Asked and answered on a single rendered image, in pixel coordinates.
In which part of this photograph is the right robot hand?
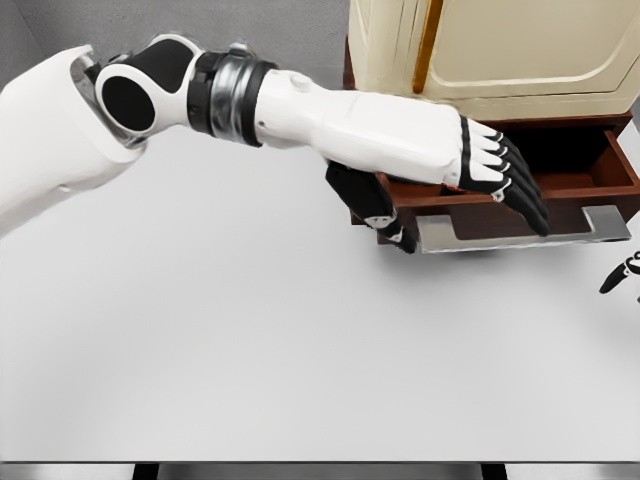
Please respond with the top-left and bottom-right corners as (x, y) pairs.
(598, 249), (640, 303)

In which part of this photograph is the silver drawer handle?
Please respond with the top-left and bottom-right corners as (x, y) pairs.
(415, 206), (632, 255)

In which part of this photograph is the brown wooden drawer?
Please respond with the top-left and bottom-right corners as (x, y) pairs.
(349, 124), (640, 250)

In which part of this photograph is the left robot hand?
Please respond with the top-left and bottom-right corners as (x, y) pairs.
(323, 91), (552, 256)

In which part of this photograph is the gold cabinet door handle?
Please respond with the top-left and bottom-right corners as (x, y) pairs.
(412, 0), (444, 95)

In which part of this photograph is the cream cabinet with brown base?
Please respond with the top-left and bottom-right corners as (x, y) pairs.
(343, 0), (640, 132)

